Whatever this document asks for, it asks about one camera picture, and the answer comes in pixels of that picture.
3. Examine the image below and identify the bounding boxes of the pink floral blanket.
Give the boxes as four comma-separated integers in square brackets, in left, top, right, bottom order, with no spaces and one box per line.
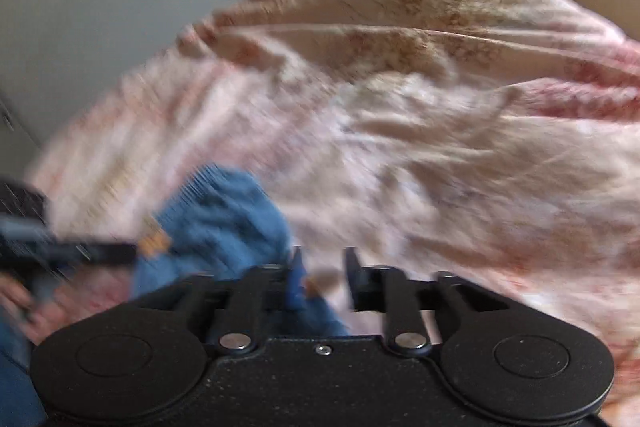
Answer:
[25,0,640,427]

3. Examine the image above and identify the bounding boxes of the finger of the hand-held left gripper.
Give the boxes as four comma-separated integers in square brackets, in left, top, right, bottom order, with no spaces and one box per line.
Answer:
[60,241,139,267]

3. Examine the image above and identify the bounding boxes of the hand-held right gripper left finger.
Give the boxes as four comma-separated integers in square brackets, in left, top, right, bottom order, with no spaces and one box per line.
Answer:
[135,247,308,354]

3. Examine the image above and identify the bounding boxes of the person's left hand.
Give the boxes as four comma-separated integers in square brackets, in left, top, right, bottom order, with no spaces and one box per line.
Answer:
[0,274,68,345]

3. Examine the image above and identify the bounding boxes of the blue patterned pants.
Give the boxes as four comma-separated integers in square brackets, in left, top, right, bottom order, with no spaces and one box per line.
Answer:
[131,163,352,339]

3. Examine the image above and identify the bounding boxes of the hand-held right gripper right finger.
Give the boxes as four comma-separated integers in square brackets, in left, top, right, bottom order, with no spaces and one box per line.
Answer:
[344,247,512,356]

